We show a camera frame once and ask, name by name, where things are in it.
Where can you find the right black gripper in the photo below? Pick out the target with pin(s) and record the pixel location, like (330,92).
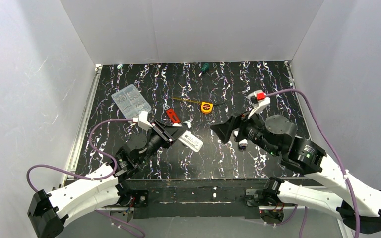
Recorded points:
(240,124)

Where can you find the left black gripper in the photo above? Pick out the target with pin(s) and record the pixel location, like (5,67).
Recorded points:
(161,133)

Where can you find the white remote control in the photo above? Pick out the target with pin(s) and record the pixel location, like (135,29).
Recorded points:
(191,141)

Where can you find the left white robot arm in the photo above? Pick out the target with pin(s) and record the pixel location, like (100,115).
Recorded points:
(50,212)

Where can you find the small silver wrench piece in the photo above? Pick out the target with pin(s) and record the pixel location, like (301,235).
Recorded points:
(188,124)

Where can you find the yellow tape measure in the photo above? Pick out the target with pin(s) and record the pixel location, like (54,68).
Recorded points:
(205,107)

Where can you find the clear plastic screw box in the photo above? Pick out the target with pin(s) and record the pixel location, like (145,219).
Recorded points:
(130,102)

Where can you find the red handled adjustable wrench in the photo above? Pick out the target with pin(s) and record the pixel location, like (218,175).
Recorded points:
(172,115)

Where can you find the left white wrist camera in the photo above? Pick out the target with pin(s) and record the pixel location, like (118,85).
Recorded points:
(142,121)

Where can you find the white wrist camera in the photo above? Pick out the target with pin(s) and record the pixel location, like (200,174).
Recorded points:
(142,121)
(259,101)

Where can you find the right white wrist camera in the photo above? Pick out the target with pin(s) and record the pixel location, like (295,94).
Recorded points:
(259,101)

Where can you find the green handled screwdriver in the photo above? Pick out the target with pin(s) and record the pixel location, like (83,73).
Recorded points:
(204,69)

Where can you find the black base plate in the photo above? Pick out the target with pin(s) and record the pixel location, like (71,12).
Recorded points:
(239,197)

